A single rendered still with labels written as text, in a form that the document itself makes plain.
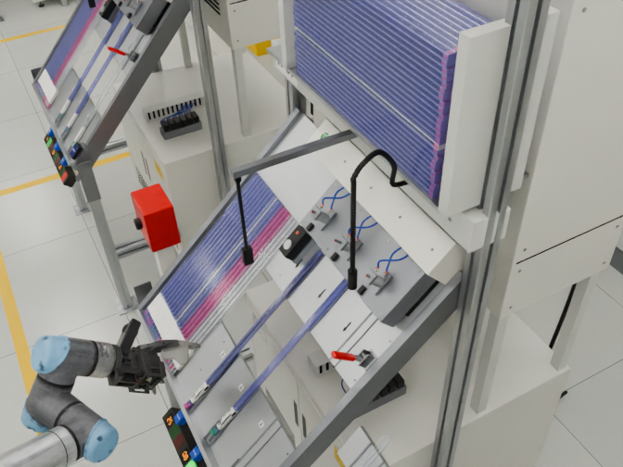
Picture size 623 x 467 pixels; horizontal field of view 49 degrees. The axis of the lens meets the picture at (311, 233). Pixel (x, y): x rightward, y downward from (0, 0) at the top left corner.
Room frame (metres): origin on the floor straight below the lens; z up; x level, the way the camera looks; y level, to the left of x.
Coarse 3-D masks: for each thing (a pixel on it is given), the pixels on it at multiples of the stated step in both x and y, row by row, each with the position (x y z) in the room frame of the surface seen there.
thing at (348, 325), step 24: (288, 144) 1.45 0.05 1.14; (288, 168) 1.38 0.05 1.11; (312, 168) 1.34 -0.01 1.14; (288, 192) 1.32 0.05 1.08; (312, 192) 1.28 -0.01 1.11; (288, 264) 1.14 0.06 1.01; (312, 288) 1.05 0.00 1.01; (312, 312) 1.00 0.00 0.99; (336, 312) 0.97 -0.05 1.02; (360, 312) 0.94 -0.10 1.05; (336, 336) 0.92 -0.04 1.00; (360, 336) 0.90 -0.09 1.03; (384, 336) 0.87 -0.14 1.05; (336, 360) 0.88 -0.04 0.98
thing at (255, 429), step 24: (216, 336) 1.08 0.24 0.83; (192, 360) 1.06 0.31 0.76; (216, 360) 1.02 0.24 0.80; (240, 360) 0.99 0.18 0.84; (192, 384) 1.00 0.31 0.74; (216, 384) 0.97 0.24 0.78; (240, 384) 0.94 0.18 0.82; (192, 408) 0.94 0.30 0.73; (216, 408) 0.92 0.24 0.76; (264, 408) 0.86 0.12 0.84; (240, 432) 0.84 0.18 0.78; (264, 432) 0.81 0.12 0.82; (216, 456) 0.81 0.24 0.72; (240, 456) 0.79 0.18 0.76; (264, 456) 0.77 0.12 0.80
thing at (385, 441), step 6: (384, 438) 0.62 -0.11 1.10; (378, 444) 0.61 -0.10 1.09; (384, 444) 0.61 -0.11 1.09; (372, 450) 0.61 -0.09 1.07; (378, 450) 0.61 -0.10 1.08; (366, 456) 0.61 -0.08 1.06; (372, 456) 0.60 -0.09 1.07; (378, 456) 0.60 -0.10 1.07; (360, 462) 0.60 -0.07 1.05; (366, 462) 0.60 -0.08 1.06; (372, 462) 0.60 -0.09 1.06
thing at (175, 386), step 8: (136, 312) 1.26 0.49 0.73; (144, 320) 1.22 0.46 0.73; (144, 328) 1.20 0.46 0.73; (152, 336) 1.17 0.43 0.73; (160, 352) 1.11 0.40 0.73; (160, 360) 1.09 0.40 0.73; (168, 368) 1.06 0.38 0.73; (168, 376) 1.03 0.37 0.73; (176, 384) 1.02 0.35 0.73; (176, 392) 0.99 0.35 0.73; (184, 400) 0.97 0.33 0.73; (184, 408) 0.94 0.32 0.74; (184, 416) 0.92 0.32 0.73; (192, 416) 0.92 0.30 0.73; (192, 424) 0.89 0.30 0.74; (192, 432) 0.88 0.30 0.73; (200, 432) 0.88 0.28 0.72; (200, 440) 0.85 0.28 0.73; (200, 448) 0.83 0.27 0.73; (208, 448) 0.83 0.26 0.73; (208, 456) 0.81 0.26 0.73; (208, 464) 0.79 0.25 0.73; (216, 464) 0.79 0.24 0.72
